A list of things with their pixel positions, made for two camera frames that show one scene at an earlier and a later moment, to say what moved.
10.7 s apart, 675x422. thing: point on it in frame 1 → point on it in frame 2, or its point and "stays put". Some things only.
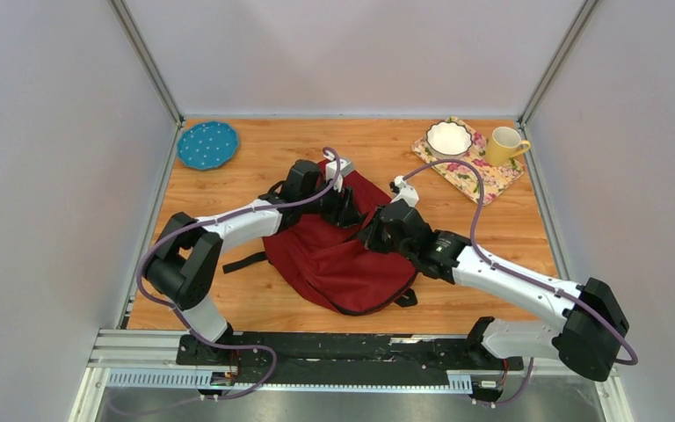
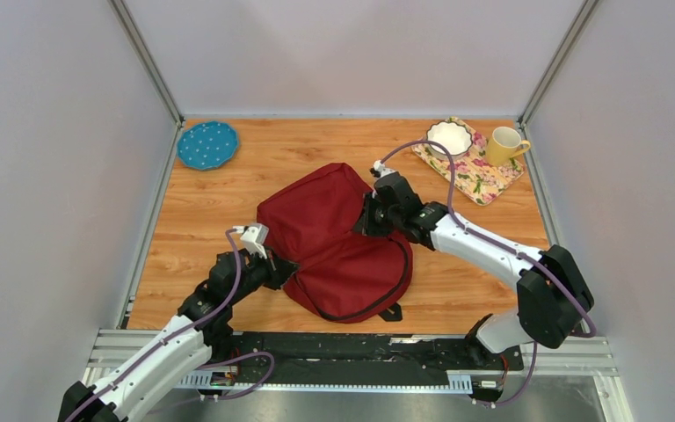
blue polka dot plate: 207,146 stays put
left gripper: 345,213 → 279,271
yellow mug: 504,144 stays put
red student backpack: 333,266 stays put
